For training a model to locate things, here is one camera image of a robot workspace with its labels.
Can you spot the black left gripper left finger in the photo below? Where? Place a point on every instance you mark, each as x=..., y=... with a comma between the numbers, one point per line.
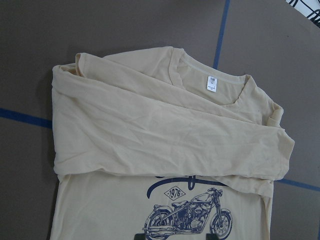
x=143, y=236

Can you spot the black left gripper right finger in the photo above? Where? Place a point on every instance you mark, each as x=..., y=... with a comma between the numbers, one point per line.
x=213, y=236

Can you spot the beige long-sleeve printed shirt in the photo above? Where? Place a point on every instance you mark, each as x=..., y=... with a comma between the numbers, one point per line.
x=152, y=141

